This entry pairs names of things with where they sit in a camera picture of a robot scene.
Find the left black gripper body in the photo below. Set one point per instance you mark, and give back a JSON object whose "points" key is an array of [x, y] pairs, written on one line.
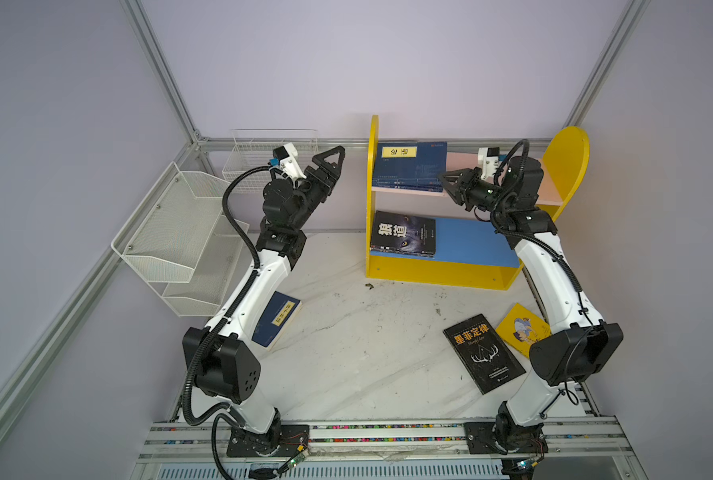
{"points": [[313, 190]]}

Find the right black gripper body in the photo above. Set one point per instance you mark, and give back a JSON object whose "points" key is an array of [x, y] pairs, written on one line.
{"points": [[478, 195]]}

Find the navy book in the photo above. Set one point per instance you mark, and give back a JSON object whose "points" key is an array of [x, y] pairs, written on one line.
{"points": [[279, 311], [410, 165]]}

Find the black wolf cover book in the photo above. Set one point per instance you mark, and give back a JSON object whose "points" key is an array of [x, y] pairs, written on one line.
{"points": [[403, 234]]}

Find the yellow cartoon cover book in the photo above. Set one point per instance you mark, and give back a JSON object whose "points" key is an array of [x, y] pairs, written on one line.
{"points": [[521, 328]]}

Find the black antler cover book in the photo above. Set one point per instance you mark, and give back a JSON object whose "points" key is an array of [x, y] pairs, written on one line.
{"points": [[485, 356]]}

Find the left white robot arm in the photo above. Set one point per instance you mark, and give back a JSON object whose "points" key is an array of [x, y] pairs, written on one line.
{"points": [[223, 373]]}

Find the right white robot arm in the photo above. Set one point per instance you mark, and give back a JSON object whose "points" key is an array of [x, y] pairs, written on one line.
{"points": [[580, 342]]}

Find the yellow pink blue bookshelf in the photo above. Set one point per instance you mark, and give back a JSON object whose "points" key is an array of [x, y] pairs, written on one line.
{"points": [[472, 254]]}

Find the white mesh two-tier rack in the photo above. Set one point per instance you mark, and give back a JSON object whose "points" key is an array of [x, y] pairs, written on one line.
{"points": [[180, 244]]}

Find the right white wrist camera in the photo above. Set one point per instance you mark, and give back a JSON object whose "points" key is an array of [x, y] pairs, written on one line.
{"points": [[488, 161]]}

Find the white wire basket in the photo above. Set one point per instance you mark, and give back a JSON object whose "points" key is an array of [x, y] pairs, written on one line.
{"points": [[253, 148]]}

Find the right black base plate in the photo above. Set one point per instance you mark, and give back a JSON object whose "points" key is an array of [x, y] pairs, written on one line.
{"points": [[503, 439]]}

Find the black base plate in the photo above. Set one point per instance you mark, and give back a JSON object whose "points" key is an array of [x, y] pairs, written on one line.
{"points": [[503, 439], [266, 441]]}

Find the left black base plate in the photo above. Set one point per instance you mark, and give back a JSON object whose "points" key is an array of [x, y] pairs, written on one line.
{"points": [[266, 441]]}

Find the aluminium front rail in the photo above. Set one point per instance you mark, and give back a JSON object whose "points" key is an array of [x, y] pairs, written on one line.
{"points": [[390, 440]]}

